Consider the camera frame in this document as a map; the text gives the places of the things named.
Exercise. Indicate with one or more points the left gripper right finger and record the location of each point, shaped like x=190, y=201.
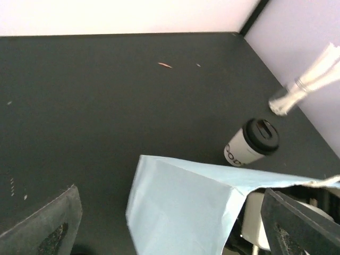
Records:
x=292, y=228

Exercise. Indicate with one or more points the clear glass straw holder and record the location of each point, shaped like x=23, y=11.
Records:
x=287, y=97

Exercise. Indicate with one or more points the right black frame post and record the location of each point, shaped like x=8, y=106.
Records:
x=253, y=17

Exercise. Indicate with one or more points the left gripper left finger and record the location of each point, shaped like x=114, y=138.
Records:
x=45, y=228

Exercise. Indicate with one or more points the black paper coffee cup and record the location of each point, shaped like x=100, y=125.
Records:
x=256, y=139

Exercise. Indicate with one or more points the light blue paper bag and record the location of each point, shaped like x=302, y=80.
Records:
x=177, y=206

